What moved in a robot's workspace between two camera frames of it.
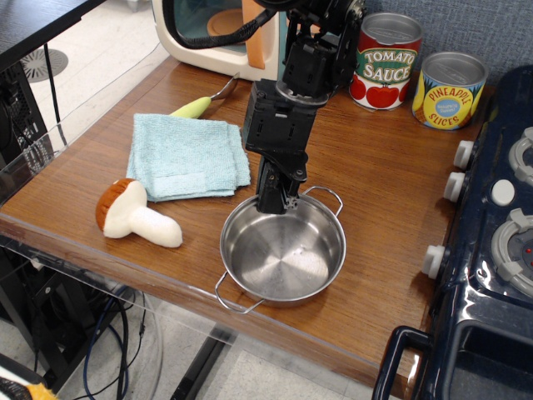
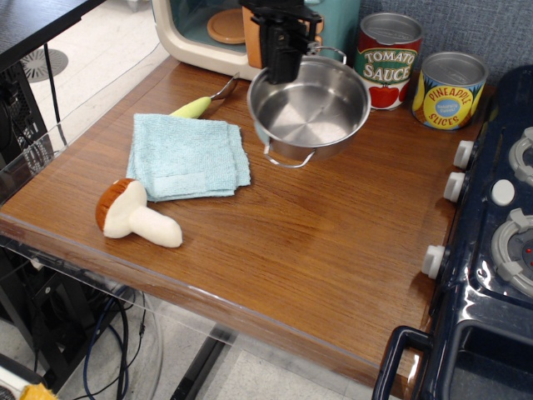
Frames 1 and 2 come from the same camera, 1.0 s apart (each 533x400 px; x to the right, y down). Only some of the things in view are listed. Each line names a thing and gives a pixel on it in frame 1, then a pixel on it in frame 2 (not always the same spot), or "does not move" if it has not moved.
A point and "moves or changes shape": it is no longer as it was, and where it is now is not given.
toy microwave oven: (258, 53) does not move
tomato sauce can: (386, 53) does not move
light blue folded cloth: (178, 157) does not move
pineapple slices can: (449, 90) does not move
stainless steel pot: (281, 257) moves or changes shape
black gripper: (280, 129) to (288, 28)
